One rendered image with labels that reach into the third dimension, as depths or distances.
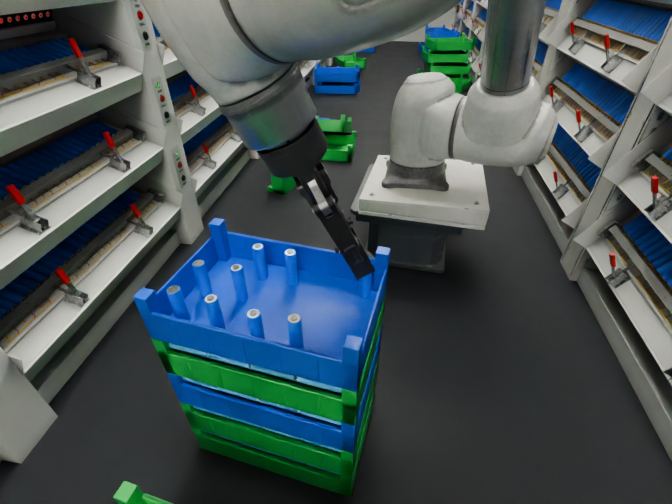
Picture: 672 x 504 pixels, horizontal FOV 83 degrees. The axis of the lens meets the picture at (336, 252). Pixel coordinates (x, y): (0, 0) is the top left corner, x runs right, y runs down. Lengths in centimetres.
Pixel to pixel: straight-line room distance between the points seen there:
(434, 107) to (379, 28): 75
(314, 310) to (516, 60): 63
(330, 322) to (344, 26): 40
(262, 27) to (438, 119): 74
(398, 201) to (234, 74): 70
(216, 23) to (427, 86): 74
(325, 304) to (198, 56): 37
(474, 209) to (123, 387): 91
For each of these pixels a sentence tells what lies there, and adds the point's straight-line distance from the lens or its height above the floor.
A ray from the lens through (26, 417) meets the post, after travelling 96.
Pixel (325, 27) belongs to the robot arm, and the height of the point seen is 71.
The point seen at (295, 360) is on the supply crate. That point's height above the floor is 35.
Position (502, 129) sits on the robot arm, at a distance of 95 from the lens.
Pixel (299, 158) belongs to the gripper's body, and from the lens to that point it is 41.
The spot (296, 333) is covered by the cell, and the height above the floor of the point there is 37.
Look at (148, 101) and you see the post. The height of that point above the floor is 46.
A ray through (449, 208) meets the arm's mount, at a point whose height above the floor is 25.
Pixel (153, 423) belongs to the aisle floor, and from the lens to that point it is 92.
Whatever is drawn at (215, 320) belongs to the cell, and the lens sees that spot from 55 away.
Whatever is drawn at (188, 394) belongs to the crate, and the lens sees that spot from 69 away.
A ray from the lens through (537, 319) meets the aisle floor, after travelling 114.
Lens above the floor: 74
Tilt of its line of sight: 37 degrees down
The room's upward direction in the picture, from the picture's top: straight up
